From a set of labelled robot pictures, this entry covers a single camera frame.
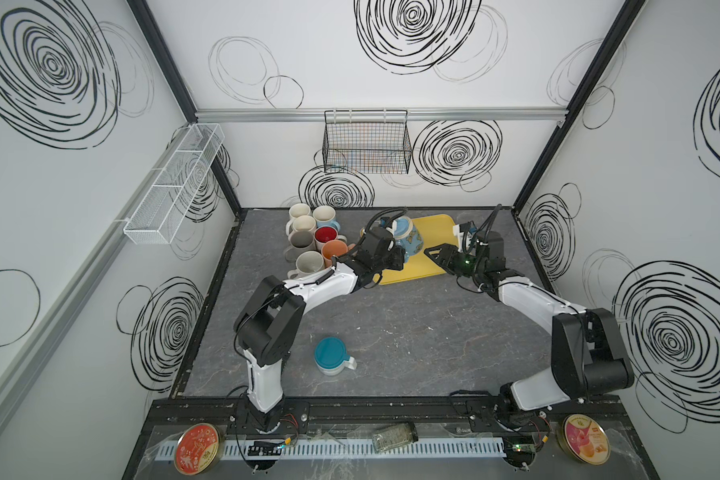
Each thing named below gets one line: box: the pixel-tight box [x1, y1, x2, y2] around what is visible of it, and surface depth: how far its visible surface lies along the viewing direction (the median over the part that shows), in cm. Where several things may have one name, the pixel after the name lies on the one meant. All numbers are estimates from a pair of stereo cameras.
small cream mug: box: [314, 226, 339, 252], surface depth 105 cm
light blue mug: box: [313, 205, 341, 232], surface depth 107 cm
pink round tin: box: [556, 413, 611, 466], surface depth 69 cm
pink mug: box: [286, 215, 316, 236], surface depth 108 cm
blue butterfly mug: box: [393, 215, 424, 263], surface depth 88 cm
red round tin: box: [173, 423, 222, 476], surface depth 68 cm
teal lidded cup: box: [314, 336, 357, 376], surface depth 78 cm
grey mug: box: [284, 230, 317, 263], surface depth 98 cm
